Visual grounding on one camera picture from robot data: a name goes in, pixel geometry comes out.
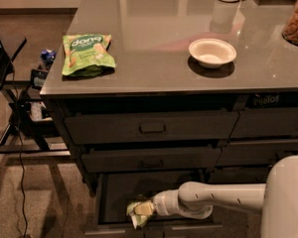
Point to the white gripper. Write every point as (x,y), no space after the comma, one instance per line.
(161,203)

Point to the green Kettle jalapeno chip bag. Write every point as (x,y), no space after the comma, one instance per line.
(138,221)

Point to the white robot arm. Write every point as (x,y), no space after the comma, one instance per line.
(276,200)

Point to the open bottom drawer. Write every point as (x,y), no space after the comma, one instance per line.
(116,191)

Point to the middle left drawer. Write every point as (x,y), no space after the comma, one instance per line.
(149,159)

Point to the top left drawer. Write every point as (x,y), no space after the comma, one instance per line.
(147,127)

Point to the bottom right drawer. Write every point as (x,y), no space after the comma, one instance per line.
(237,175)

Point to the middle right drawer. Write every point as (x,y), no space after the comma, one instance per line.
(251,153)

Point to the top right drawer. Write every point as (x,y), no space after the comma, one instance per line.
(266,122)

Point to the green Dang chip bag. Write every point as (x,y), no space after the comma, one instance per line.
(86,55)

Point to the dark counter cabinet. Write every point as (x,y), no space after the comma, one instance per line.
(155,72)

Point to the white paper bowl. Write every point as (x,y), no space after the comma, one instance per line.
(212,53)

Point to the small device with screen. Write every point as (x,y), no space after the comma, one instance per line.
(38,78)

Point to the blue small object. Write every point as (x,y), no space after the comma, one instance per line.
(48,57)

